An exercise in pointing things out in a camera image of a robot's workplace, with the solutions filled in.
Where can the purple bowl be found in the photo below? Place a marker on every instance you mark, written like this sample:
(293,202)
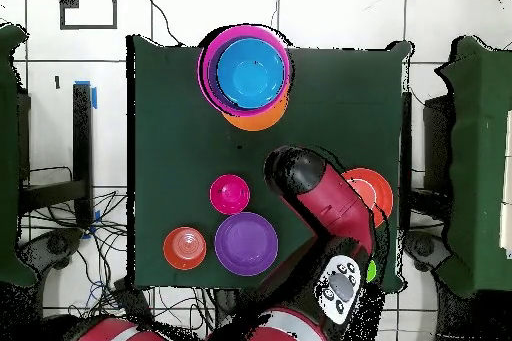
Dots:
(246,245)
(212,77)

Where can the green cloth side table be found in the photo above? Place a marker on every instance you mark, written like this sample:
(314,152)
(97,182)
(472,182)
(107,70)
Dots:
(8,217)
(472,157)

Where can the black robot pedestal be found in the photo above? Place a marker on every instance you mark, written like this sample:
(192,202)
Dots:
(226,305)

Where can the green cup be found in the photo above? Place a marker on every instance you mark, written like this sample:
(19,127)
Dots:
(372,271)

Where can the black bench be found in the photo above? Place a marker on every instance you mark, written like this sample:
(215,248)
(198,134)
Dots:
(82,137)

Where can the blue bowl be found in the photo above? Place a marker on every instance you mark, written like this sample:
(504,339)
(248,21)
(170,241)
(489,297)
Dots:
(250,75)

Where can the white box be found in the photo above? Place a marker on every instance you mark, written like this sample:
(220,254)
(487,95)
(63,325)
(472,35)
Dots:
(507,217)

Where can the small crimson bowl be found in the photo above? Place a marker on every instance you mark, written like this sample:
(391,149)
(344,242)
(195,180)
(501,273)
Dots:
(230,195)

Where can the black power brick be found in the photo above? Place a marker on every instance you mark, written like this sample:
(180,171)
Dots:
(132,299)

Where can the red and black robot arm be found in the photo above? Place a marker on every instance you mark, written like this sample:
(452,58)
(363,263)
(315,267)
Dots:
(336,205)

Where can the pink bowl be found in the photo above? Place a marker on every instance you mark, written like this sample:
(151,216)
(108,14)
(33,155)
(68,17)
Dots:
(202,69)

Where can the small red-orange bowl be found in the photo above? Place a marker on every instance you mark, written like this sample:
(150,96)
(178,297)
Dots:
(184,249)

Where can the dark green tablecloth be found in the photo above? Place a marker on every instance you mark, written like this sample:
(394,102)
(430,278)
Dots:
(180,137)

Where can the large red-orange bowl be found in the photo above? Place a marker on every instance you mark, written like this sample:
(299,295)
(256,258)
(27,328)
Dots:
(382,193)

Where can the blue tape strip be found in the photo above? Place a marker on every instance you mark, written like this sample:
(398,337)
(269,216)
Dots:
(94,99)

